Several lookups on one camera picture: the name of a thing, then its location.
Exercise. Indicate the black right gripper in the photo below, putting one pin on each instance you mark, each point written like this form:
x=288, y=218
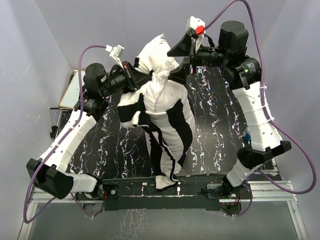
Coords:
x=186, y=47

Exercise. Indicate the aluminium table frame rail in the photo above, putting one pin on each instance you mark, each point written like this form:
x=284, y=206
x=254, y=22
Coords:
x=191, y=192

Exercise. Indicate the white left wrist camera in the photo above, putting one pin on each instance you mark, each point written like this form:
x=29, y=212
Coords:
x=115, y=52

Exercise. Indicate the white pillow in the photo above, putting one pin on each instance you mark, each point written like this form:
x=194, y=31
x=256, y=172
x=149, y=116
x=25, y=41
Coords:
x=154, y=61

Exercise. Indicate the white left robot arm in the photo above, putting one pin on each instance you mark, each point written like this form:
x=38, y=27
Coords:
x=49, y=171

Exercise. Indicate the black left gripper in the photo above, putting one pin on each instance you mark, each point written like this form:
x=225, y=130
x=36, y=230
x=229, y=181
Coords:
x=134, y=78

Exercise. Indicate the yellow framed whiteboard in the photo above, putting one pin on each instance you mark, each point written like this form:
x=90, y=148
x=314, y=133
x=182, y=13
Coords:
x=72, y=93

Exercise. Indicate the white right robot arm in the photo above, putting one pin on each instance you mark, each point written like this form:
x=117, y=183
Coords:
x=266, y=143

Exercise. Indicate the black white striped pillowcase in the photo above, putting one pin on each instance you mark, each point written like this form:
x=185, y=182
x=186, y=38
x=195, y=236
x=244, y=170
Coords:
x=169, y=125

